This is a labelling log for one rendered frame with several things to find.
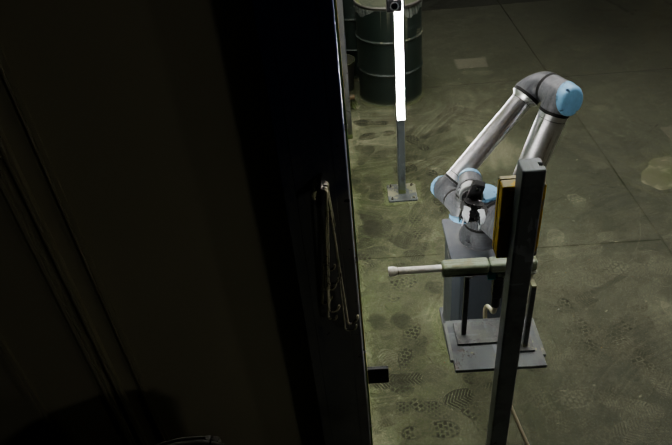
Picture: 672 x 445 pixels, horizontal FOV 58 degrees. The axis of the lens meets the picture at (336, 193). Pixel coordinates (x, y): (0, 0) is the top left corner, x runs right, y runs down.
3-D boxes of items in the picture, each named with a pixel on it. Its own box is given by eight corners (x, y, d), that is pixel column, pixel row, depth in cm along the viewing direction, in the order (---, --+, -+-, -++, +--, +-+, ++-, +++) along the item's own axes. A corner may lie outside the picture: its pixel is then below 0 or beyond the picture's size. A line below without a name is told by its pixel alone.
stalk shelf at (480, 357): (455, 373, 207) (455, 370, 206) (445, 323, 225) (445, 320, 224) (546, 367, 206) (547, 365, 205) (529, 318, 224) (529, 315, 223)
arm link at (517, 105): (531, 56, 241) (422, 187, 254) (552, 68, 231) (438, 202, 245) (545, 71, 248) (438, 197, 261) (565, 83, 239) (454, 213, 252)
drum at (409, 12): (351, 86, 566) (344, -9, 515) (409, 74, 576) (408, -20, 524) (370, 113, 520) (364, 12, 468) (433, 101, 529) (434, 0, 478)
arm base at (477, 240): (495, 222, 290) (496, 206, 285) (504, 249, 275) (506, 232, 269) (455, 225, 291) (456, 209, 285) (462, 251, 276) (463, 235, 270)
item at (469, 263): (528, 297, 211) (535, 248, 198) (532, 308, 207) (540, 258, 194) (389, 306, 213) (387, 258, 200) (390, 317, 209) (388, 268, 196)
